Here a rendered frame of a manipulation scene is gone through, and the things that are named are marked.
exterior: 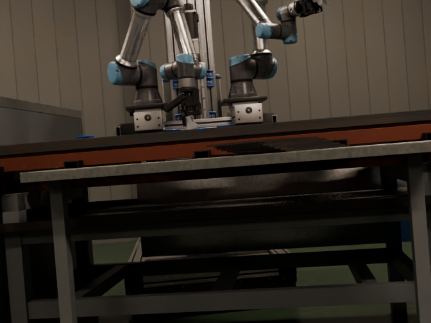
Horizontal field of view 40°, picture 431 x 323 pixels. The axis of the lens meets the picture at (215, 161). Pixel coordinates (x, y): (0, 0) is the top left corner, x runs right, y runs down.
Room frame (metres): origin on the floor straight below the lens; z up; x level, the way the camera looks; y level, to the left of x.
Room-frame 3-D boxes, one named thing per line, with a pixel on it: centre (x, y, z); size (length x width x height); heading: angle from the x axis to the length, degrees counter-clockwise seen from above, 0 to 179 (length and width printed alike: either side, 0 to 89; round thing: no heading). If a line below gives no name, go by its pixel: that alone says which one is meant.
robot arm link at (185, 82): (2.64, 0.10, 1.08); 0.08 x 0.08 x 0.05
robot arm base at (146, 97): (3.10, 0.32, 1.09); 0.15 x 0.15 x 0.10
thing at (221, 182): (2.78, -0.26, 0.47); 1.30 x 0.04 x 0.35; 83
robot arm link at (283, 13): (2.98, -0.42, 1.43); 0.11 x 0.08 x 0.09; 30
